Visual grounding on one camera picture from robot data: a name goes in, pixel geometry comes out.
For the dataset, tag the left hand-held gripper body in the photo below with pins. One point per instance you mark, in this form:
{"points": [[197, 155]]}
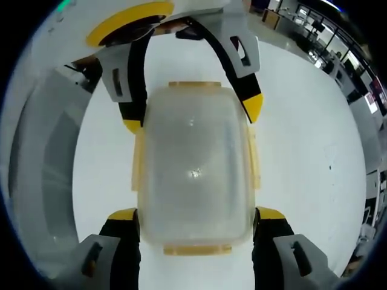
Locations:
{"points": [[205, 9]]}

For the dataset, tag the grey mesh office chair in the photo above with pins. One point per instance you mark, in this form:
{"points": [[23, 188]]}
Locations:
{"points": [[36, 166]]}

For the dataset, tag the wooden cabinet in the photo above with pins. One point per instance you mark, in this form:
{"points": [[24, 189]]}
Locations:
{"points": [[272, 18]]}

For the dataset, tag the clear plastic buckle container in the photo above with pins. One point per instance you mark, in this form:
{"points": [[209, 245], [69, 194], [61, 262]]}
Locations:
{"points": [[196, 151]]}

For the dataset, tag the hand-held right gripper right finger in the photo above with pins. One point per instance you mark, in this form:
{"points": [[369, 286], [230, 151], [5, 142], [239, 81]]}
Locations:
{"points": [[272, 241]]}

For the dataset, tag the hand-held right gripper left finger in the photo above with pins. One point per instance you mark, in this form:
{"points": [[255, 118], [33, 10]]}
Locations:
{"points": [[124, 241]]}

